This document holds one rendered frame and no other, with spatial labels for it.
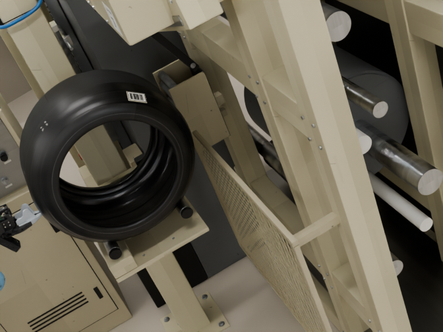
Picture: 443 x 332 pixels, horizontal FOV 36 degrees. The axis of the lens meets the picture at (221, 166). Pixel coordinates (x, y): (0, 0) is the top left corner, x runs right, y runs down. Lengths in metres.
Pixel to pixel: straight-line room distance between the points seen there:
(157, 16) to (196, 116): 0.84
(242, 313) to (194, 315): 0.23
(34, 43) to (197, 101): 0.62
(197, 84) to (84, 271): 1.14
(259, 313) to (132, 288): 0.77
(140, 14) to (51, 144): 0.55
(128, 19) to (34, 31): 0.67
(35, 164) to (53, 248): 1.01
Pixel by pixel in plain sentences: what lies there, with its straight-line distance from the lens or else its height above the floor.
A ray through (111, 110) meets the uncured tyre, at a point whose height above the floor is 1.38.
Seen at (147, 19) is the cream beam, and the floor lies 1.68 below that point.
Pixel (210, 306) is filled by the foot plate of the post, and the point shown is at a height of 0.01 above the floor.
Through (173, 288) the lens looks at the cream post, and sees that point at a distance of 3.01.
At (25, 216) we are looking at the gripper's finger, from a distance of 2.31.
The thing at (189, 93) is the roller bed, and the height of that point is 1.15.
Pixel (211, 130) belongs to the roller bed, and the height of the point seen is 0.96.
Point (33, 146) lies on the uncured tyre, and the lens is 2.16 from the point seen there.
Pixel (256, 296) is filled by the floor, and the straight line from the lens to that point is 3.25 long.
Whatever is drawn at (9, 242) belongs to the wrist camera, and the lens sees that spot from 2.35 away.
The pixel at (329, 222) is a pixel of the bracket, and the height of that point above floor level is 0.98.
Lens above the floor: 2.30
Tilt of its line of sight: 34 degrees down
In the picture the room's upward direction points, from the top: 24 degrees counter-clockwise
